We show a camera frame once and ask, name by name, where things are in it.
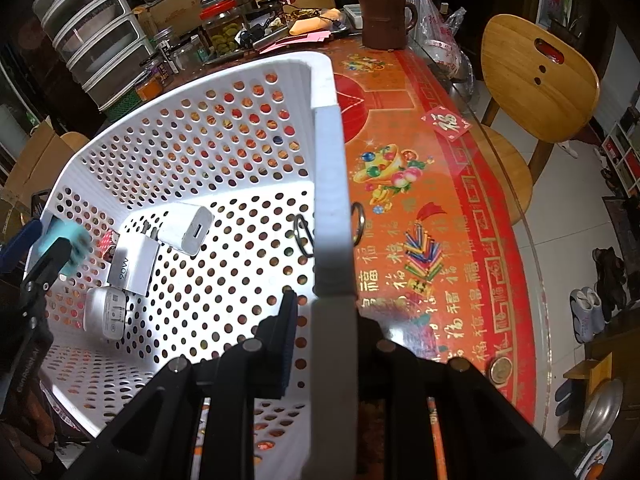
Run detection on red printed tablecloth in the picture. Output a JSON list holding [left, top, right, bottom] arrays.
[[190, 40, 551, 480]]

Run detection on white perforated plastic basket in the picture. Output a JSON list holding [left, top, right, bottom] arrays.
[[25, 50, 358, 480]]

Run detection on rounded white charger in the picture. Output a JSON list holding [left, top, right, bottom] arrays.
[[82, 285, 128, 342]]

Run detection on empty glass jar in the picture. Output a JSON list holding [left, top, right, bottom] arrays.
[[170, 35, 201, 71]]

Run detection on grey slippers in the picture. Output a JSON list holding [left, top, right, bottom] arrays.
[[570, 287, 608, 343]]

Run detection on pickle jar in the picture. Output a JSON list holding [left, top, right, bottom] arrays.
[[200, 7, 246, 58]]

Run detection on white cube charger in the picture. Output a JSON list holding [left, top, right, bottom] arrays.
[[157, 203, 215, 256]]

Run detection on teal charger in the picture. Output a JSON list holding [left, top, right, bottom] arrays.
[[37, 214, 93, 278]]

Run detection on red square sticker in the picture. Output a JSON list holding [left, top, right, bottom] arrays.
[[421, 106, 472, 143]]

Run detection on coin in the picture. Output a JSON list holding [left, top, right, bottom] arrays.
[[489, 358, 513, 386]]

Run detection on wooden chair with red cutout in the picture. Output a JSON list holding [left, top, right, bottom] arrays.
[[470, 14, 601, 226]]

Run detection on person's left hand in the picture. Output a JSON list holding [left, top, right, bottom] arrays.
[[0, 385, 56, 466]]

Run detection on metal basin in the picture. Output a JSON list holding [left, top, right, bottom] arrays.
[[580, 377, 626, 446]]

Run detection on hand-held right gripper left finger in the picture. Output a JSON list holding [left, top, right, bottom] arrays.
[[65, 287, 301, 480]]

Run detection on open cardboard box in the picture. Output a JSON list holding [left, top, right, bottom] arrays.
[[0, 117, 63, 241]]

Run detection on clear plastic bag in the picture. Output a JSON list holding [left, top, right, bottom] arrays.
[[405, 0, 473, 96]]

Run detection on green woven base basket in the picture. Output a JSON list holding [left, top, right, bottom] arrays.
[[97, 82, 161, 123]]

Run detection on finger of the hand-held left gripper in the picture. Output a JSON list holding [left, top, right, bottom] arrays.
[[20, 237, 73, 311], [0, 217, 43, 273]]

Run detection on tiered clear food storage tower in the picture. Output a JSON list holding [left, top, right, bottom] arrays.
[[32, 0, 156, 111]]

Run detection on pink paper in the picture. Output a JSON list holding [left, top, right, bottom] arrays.
[[260, 30, 333, 53]]

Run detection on brown mug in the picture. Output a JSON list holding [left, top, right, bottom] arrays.
[[357, 0, 418, 51]]

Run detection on storage shelf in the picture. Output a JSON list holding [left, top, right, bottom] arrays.
[[600, 105, 640, 196]]

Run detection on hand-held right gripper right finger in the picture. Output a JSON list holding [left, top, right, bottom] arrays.
[[356, 310, 571, 480]]

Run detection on black shoes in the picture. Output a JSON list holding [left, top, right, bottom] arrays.
[[592, 247, 628, 311]]

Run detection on metal ring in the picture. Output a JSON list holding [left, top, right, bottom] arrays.
[[292, 202, 367, 258]]

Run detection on small orange jam jar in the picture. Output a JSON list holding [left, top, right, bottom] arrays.
[[132, 67, 166, 103]]

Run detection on low wooden stool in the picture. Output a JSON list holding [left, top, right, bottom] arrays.
[[562, 340, 613, 436]]

